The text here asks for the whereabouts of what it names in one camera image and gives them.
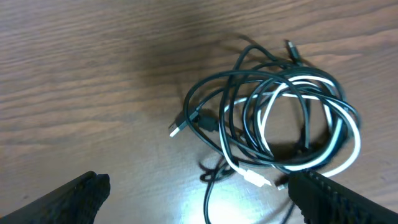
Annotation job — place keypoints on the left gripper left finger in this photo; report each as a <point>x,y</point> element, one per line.
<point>78,201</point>

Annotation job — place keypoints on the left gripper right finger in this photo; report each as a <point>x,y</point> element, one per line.
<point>323,201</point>

